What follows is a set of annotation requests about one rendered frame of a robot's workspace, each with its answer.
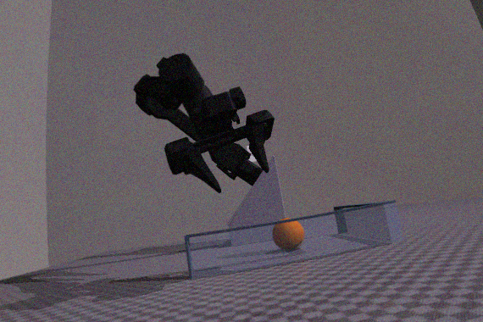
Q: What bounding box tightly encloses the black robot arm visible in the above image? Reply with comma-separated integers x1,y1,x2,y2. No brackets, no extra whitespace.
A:
134,53,263,186

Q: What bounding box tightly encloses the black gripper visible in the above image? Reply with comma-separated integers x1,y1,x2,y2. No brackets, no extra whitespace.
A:
164,103,275,193

